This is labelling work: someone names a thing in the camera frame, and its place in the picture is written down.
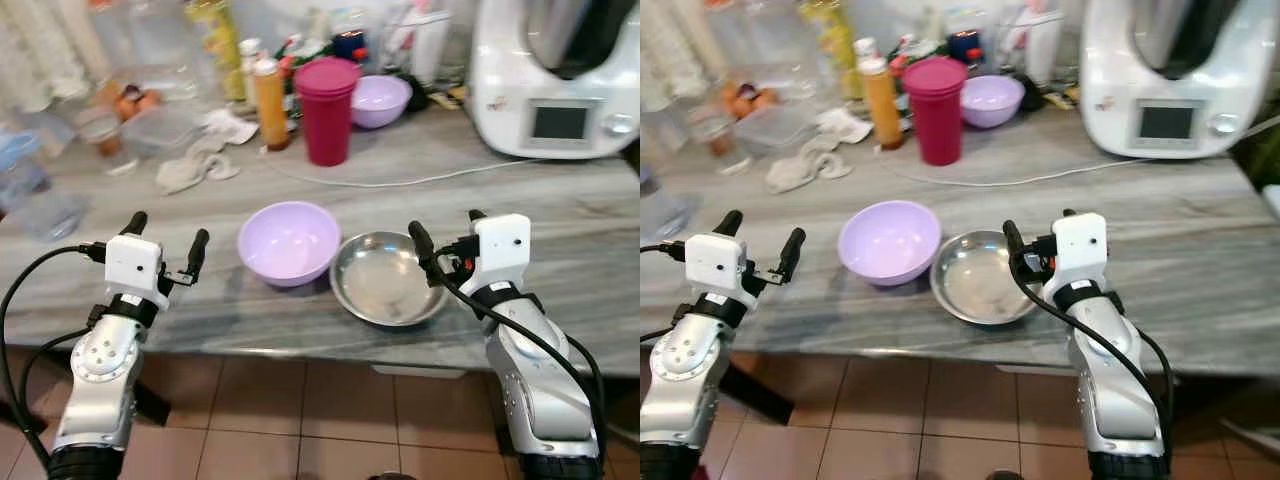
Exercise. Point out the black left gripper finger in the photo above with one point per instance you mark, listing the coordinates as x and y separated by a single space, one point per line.
728 223
134 224
793 250
198 250

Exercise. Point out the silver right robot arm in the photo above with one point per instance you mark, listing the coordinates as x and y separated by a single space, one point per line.
1115 385
535 385

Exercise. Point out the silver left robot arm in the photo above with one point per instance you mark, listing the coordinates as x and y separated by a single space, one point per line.
690 365
100 365

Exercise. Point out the stainless steel bowl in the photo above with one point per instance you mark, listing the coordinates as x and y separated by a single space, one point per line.
980 285
385 285

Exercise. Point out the clear plastic bottle blue cap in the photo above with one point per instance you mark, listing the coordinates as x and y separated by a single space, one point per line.
30 195
665 210

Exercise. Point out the crumpled white cloth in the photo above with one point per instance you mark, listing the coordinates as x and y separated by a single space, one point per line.
805 165
195 165

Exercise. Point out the small glass jar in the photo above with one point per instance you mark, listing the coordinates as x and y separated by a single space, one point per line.
100 135
715 135

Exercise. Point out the large lilac plastic bowl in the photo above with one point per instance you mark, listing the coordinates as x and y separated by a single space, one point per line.
888 243
288 245

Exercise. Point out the clear plastic food container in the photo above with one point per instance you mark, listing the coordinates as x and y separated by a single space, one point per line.
160 130
775 127

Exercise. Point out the black table leg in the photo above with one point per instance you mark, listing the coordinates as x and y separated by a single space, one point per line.
760 395
152 402

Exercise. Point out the brown eggs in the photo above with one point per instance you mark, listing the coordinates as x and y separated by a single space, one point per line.
750 100
138 100

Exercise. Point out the small lilac plastic bowl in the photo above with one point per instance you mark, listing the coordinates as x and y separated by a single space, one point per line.
993 100
382 100

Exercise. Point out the magenta plastic tumbler with lid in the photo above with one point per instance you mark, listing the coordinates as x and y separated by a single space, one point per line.
327 110
936 110

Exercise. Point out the white kitchen machine with display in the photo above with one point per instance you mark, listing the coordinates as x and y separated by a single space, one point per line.
510 60
1115 60

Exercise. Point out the orange sauce bottle white cap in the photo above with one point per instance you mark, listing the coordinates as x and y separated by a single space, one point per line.
881 105
270 105

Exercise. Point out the white plastic container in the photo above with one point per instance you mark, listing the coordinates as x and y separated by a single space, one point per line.
1032 45
420 45

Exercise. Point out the large clear glass jar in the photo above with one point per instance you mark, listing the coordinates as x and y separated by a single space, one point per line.
150 40
765 40

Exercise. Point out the dark blue cup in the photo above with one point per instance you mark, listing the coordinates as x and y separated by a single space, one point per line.
966 46
350 45

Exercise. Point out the yellow labelled bottle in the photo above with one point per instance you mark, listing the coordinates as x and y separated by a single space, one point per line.
835 45
222 45

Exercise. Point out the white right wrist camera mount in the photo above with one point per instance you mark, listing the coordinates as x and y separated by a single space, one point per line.
1080 245
502 245

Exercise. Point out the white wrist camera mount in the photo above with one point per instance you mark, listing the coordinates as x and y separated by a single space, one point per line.
133 265
715 262
502 245
1080 245

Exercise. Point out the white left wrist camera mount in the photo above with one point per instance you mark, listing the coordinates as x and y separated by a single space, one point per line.
133 265
715 262

